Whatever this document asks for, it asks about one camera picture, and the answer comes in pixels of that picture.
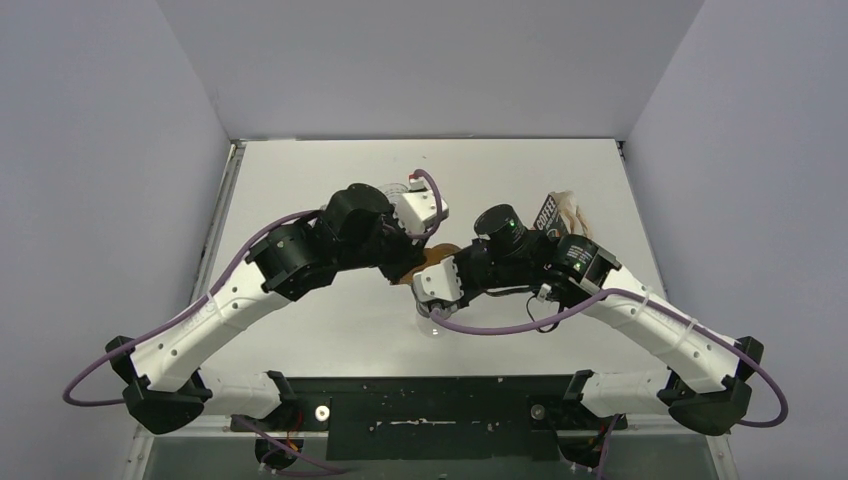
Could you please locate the orange black coffee filter box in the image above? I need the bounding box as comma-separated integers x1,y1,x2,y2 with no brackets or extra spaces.
532,190,593,239

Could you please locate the brown paper coffee filter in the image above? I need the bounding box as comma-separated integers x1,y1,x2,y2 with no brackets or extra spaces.
390,243,461,285

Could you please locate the clear glass pitcher with handle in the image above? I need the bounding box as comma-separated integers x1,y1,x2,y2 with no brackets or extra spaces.
377,183,409,202

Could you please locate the clear glass carafe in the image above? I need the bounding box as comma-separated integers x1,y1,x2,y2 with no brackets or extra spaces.
415,300,458,339

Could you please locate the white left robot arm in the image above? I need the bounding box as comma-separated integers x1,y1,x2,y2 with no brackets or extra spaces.
108,179,448,434

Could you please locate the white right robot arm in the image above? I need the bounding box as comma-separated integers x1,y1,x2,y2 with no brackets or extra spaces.
451,204,764,436

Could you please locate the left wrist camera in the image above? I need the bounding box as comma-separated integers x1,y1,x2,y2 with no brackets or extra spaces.
394,190,437,239

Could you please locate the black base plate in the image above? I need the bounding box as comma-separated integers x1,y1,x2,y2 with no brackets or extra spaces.
163,375,670,463

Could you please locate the aluminium rail frame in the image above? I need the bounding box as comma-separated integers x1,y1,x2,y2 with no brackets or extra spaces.
122,140,333,480

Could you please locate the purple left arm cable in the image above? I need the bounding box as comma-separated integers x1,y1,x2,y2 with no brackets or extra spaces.
62,168,444,478

